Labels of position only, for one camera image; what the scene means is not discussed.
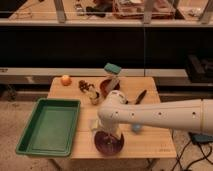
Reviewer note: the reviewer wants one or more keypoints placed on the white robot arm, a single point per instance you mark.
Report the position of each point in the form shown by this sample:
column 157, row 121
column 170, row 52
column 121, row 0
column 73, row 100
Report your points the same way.
column 189, row 115

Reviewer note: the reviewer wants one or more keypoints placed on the black power adapter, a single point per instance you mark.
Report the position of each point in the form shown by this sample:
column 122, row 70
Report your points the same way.
column 200, row 139

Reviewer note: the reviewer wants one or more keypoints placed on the wooden table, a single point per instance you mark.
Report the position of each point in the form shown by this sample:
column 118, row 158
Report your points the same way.
column 151, row 142

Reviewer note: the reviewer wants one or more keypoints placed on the black knife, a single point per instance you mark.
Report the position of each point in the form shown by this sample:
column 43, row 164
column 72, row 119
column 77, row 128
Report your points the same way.
column 140, row 97

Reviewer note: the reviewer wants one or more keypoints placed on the purple bowl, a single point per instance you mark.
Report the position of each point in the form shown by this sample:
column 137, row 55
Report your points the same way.
column 108, row 144

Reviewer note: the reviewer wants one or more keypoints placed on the green sponge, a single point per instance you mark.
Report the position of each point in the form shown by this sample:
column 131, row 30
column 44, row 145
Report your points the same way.
column 112, row 68

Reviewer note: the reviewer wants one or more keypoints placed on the orange apple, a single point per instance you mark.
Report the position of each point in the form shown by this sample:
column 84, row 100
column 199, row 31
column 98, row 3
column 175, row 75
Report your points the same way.
column 66, row 80

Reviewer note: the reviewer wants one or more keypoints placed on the green plastic tray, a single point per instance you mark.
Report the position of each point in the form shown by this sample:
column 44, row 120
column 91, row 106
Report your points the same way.
column 51, row 128

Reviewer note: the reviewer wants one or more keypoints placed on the brown pinecone toy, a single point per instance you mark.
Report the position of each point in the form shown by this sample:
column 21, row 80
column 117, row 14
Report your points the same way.
column 84, row 86

